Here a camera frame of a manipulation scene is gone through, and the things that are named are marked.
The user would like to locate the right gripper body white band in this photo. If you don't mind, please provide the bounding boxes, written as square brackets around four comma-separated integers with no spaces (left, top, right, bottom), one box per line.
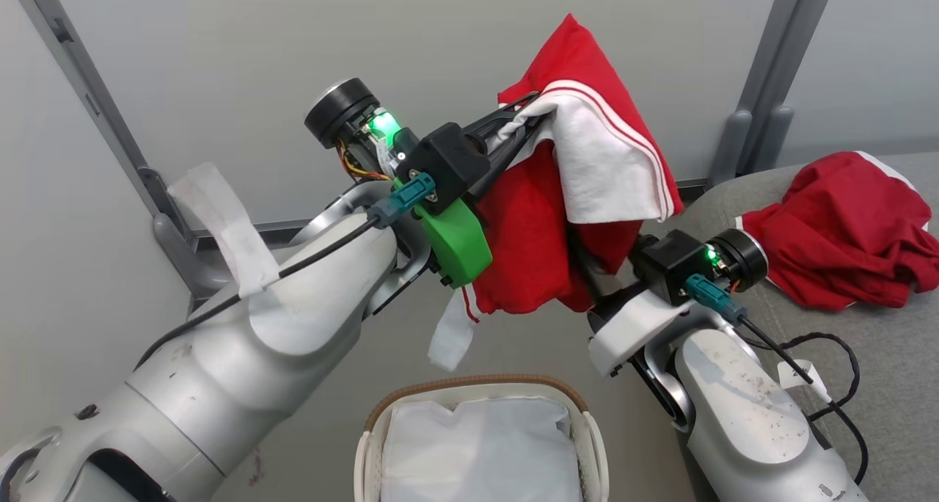
[585,227,770,378]

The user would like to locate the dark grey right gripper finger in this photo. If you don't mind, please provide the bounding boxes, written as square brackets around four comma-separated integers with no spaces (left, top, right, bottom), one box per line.
[567,229,633,313]

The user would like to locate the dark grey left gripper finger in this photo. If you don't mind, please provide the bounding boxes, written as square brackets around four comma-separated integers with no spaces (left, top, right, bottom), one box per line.
[462,92,544,148]
[468,115,549,200]

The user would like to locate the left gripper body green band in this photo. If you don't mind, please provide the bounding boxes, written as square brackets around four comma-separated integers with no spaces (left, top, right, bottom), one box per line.
[303,77,494,290]

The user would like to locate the red garment with white panel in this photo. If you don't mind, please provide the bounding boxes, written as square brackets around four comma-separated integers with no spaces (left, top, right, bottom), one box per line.
[427,13,685,374]

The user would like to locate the red garment with white trim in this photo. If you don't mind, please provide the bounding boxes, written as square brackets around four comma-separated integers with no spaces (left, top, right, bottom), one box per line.
[735,150,939,313]

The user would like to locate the grey fabric sofa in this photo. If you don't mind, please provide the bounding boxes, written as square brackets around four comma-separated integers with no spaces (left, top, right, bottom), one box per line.
[660,150,939,502]

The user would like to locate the white basket liner cloth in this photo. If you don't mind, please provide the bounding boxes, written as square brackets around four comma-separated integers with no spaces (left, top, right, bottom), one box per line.
[380,396,585,502]

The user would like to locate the white laundry basket brown rim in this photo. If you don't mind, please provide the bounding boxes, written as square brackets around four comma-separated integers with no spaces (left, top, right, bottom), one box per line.
[354,373,610,502]

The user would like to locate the grey curved partition leg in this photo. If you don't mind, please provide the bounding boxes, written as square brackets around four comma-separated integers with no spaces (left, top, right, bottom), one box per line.
[152,211,237,302]

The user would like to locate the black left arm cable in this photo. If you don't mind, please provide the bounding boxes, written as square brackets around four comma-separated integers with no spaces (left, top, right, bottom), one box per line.
[134,173,438,371]

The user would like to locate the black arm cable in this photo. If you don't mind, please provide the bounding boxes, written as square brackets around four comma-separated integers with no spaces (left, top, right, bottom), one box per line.
[685,273,871,487]
[134,173,438,371]

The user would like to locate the white cable tag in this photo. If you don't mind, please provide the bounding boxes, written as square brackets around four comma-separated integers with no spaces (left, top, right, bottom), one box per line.
[776,358,833,405]

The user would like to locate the grey double partition post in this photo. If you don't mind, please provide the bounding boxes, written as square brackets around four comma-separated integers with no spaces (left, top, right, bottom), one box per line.
[707,0,842,189]

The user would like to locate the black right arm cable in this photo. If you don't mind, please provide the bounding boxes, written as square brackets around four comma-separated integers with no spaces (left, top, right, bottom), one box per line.
[685,273,871,487]

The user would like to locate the white tape strap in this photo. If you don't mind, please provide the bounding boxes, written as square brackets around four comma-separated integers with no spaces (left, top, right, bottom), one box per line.
[167,162,281,299]

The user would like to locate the grey partition post with slots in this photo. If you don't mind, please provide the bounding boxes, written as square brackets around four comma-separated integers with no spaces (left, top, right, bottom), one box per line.
[6,0,193,268]

